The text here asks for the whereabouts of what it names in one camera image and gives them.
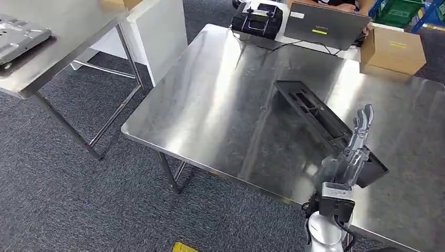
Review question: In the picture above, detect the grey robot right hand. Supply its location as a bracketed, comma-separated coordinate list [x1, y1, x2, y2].
[316, 104, 375, 189]

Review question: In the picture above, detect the black plastic plate bracket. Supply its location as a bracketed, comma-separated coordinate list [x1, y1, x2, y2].
[273, 80, 390, 190]

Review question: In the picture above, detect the large cardboard box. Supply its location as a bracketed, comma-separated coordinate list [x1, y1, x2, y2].
[359, 25, 427, 78]

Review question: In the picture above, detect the grey laptop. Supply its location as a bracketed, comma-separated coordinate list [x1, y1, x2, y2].
[283, 1, 372, 51]

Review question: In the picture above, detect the large steel table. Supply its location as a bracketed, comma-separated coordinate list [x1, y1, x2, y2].
[121, 23, 445, 252]

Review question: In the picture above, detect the person's hand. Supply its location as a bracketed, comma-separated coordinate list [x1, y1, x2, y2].
[334, 3, 358, 14]

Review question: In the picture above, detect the person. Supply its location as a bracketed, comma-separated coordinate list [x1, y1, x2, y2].
[311, 0, 375, 17]

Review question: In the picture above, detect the green plastic crate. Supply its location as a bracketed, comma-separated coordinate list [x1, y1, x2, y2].
[373, 0, 426, 29]

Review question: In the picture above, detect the black remote controller case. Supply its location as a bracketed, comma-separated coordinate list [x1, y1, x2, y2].
[230, 0, 284, 41]

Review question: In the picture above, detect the yellow floor marker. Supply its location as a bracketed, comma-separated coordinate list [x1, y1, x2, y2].
[172, 241, 199, 252]

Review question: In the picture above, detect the white cabinet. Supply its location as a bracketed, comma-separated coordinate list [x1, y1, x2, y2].
[69, 0, 189, 88]

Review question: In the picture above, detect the small cardboard box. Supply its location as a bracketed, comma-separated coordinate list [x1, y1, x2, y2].
[100, 0, 144, 12]

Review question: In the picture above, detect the small steel table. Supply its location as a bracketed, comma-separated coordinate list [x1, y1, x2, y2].
[0, 0, 146, 161]

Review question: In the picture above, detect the grey stamped metal part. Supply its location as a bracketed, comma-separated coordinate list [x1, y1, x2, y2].
[0, 14, 53, 66]

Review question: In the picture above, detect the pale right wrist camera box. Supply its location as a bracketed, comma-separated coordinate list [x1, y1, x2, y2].
[319, 182, 356, 224]

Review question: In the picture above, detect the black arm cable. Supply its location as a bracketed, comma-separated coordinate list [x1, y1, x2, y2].
[333, 215, 358, 252]

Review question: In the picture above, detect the black laptop cable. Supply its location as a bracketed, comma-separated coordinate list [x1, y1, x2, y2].
[236, 33, 343, 57]

